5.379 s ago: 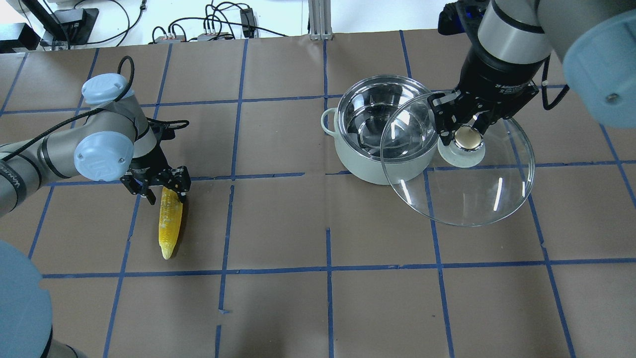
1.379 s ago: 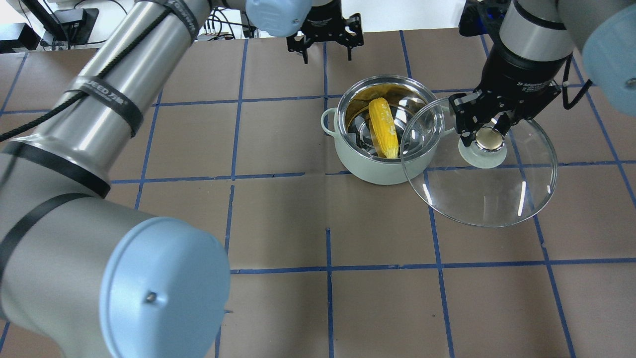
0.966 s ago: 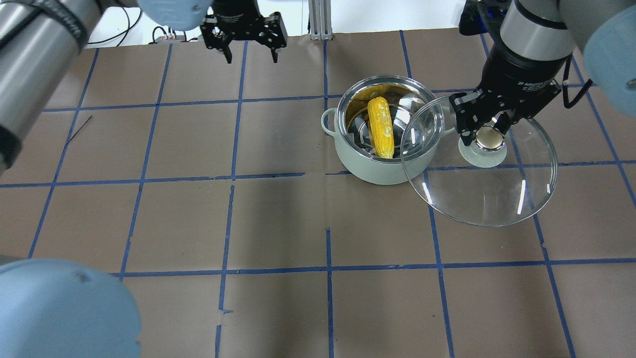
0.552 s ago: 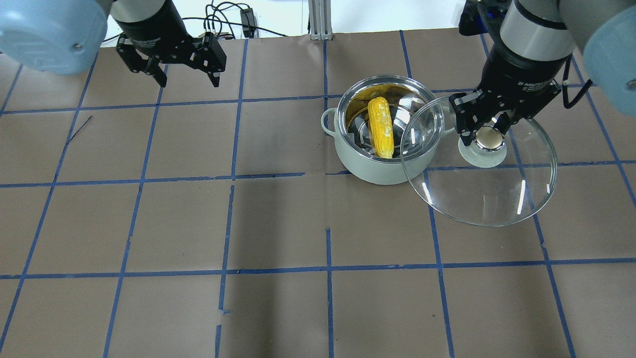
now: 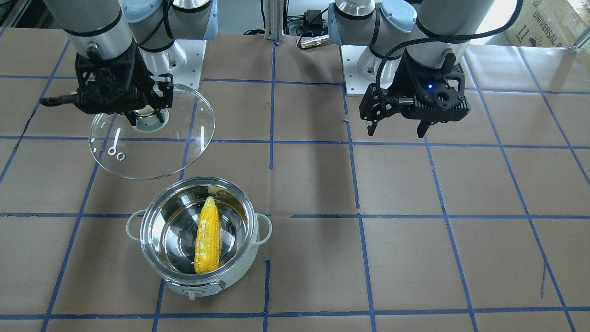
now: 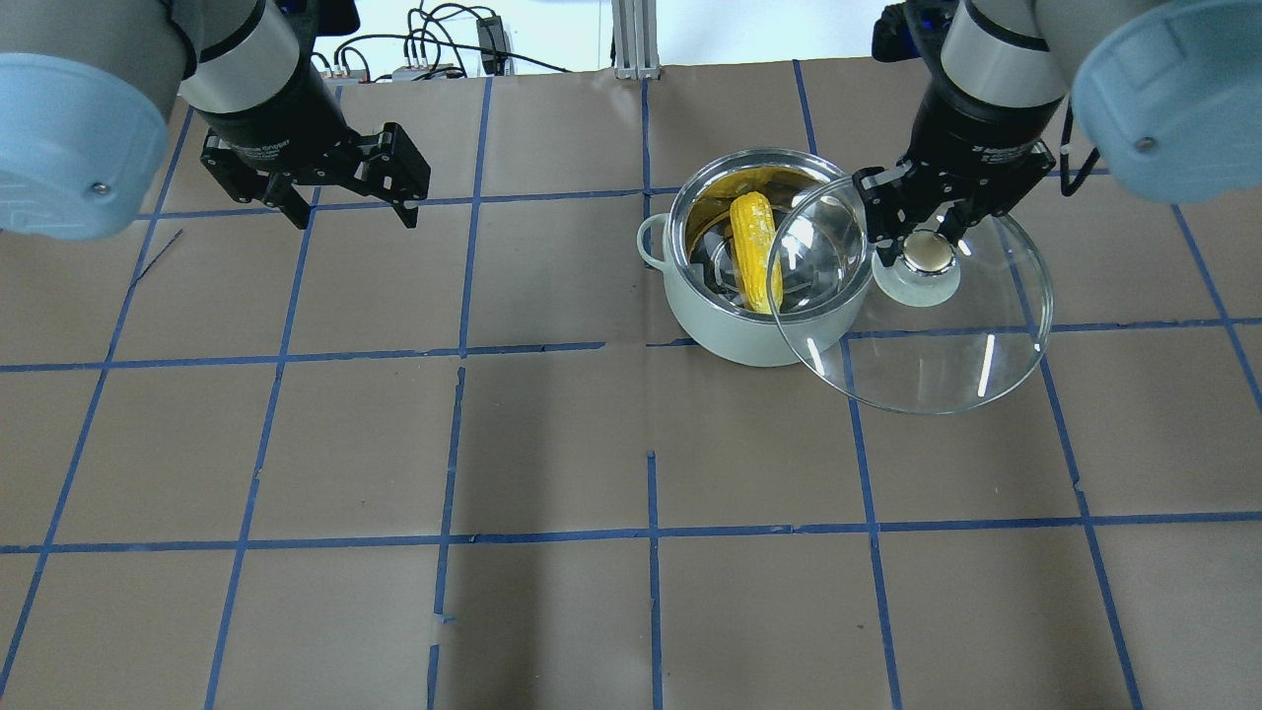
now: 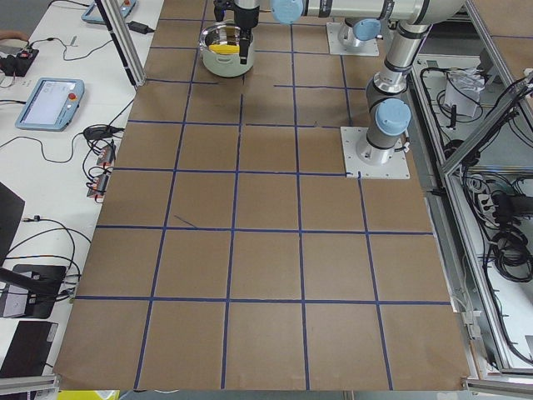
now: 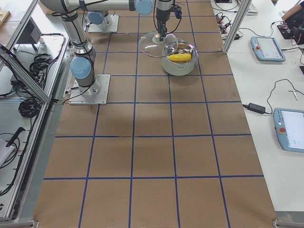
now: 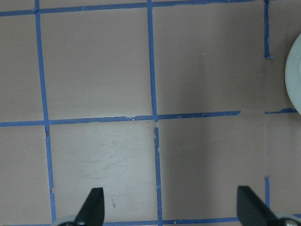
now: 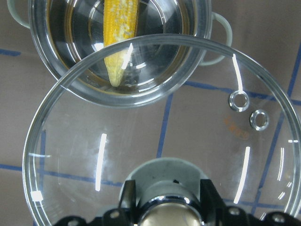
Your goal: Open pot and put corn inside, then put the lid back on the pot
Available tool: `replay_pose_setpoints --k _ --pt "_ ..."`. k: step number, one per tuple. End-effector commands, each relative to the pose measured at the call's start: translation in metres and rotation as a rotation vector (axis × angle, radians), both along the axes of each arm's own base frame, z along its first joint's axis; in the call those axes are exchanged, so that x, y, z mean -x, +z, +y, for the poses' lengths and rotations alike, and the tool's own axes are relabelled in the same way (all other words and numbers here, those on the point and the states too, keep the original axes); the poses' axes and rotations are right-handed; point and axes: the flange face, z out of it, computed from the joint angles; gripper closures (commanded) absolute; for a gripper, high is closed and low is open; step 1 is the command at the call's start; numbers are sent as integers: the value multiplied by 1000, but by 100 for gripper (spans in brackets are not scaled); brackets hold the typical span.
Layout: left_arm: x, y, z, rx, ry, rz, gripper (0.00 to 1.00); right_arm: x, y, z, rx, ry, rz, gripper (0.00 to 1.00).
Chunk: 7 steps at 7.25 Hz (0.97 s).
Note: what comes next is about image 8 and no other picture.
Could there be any pale green electric pot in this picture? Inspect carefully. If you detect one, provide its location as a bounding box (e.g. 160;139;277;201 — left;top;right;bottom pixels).
161;39;198;76

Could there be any far blue teach pendant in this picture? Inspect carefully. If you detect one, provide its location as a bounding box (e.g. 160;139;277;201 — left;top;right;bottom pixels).
250;37;286;62

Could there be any person forearm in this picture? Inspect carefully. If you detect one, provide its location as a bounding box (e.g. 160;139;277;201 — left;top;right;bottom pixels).
282;1;304;22

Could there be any grey control box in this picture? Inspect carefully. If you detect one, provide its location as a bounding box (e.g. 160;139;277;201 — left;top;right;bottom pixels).
16;17;42;50

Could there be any glass pot lid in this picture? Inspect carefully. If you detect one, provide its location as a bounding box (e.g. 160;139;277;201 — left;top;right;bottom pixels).
138;31;178;57

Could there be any aluminium frame rail left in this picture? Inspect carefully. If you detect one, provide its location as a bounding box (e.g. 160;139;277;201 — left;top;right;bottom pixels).
0;44;51;104

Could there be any near blue teach pendant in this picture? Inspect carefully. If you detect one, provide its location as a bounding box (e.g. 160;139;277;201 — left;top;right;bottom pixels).
273;108;304;153

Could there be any blue teach pendant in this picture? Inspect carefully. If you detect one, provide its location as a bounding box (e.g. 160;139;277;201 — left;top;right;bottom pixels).
273;108;304;153
250;37;286;62

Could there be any black power brick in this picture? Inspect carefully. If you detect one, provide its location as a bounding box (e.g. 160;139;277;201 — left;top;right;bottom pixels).
243;103;266;114

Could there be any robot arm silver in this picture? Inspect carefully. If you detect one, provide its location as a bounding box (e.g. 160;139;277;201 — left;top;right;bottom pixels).
87;10;113;29
41;0;182;98

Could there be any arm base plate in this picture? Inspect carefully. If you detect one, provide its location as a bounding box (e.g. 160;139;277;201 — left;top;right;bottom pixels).
88;14;119;33
68;74;111;105

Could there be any black coiled cable bundle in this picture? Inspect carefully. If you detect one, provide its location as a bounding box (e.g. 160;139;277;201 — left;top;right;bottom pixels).
18;97;40;118

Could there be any black cable pile upper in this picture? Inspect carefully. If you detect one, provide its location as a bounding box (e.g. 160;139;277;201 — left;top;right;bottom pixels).
29;53;59;78

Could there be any yellow corn cob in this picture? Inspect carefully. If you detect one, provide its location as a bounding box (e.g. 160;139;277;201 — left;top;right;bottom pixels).
167;53;192;63

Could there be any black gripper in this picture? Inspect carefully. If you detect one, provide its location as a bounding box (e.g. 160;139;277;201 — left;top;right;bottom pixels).
156;0;182;41

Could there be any aluminium post right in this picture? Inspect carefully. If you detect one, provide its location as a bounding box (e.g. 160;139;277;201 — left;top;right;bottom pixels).
222;0;251;54

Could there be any electronics board with wires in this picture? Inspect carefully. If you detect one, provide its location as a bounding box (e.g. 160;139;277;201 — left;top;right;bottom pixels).
215;12;232;35

